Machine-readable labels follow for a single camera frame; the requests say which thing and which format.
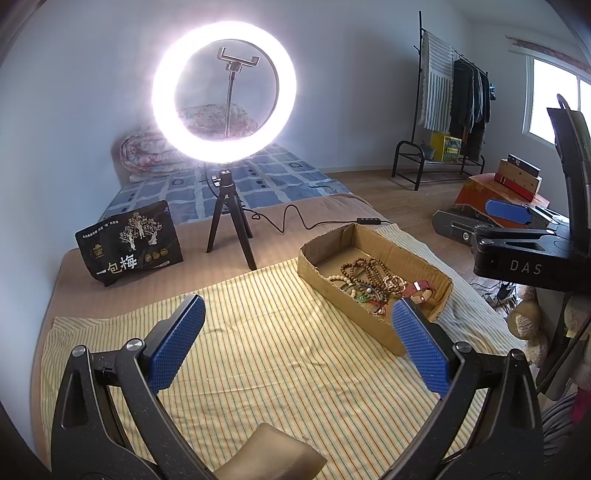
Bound beige stuffed toy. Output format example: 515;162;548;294
507;286;591;370

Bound white ring light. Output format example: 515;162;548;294
151;18;296;164

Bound brown wooden bead necklace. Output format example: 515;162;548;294
341;258;407;305

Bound black angled bar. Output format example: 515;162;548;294
538;295;591;407

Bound dark flat box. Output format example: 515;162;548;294
507;154;542;177

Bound red strap watch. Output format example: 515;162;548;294
402;281;437;305

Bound striped hanging towel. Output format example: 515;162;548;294
421;31;455;132

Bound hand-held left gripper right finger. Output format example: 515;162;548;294
392;298;546;480

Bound black power cable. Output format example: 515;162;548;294
240;203;384;232

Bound green pendant red cord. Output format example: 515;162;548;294
358;293;386;317

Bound orange cloth covered table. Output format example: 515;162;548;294
455;173;550;217

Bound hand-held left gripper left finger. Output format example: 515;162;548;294
51;294;218;480

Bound black printed snack bag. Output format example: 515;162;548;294
75;200;184;287

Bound dark hanging clothes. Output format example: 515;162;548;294
449;58;497;160

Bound striped yellow cloth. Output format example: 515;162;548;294
41;224;527;480

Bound blue patterned bedsheet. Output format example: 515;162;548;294
99;143;354;227

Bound folded floral quilt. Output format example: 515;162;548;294
120;105;259;183

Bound black clothes rack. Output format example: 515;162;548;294
392;10;490;191

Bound yellow box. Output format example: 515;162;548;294
430;131;462;162

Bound grey striped fabric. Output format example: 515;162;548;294
540;392;591;480

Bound black tripod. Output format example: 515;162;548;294
206;168;258;271

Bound black phone holder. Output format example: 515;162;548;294
218;46;262;139

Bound stack of boxes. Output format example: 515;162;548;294
493;159;543;201

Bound window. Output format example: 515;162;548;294
526;55;591;148

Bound white pearl necklace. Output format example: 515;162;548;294
329;275;358;296

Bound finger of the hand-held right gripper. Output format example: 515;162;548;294
487;199;570;230

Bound cardboard box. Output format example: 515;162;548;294
298;223;453;357

